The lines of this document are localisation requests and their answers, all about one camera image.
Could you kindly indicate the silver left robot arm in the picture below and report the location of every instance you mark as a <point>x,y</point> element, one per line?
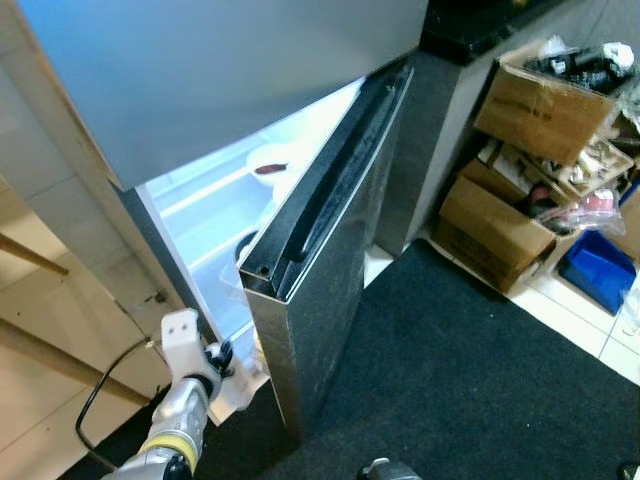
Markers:
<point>175,420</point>

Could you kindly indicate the flat cardboard tray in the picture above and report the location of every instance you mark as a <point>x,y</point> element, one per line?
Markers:
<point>590,165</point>

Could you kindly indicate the blue plastic bin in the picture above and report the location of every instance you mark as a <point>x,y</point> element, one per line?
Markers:
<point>600,270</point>

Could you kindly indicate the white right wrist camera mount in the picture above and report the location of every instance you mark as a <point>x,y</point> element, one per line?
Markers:
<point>385,470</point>

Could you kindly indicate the crumpled greenish plastic bag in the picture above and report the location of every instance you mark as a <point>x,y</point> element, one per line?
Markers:
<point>630,105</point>

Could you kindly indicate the black kitchen floor mat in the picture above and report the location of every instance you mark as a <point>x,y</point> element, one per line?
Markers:
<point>450,380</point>

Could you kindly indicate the closed brown cardboard box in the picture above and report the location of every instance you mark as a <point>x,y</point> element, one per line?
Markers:
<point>490,235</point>

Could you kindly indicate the large cardboard box with bags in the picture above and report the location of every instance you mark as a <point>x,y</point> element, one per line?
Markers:
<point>535,115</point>

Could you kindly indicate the white plate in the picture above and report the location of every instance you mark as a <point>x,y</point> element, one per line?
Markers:
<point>268,155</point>

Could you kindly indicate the grey fridge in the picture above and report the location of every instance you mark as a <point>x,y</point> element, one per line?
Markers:
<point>200,80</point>

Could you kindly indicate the grey fridge door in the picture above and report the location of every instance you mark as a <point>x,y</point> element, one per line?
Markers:
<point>330,260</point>

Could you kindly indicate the pink and white package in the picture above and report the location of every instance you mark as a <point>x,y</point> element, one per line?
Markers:
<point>598,212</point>

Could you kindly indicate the black plastic bags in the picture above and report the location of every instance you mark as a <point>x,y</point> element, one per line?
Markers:
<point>580,68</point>

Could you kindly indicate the open small cardboard box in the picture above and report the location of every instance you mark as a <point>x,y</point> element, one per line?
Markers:
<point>630,230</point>

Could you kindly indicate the dark red sausage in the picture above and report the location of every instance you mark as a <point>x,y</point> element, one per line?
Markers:
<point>270,171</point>

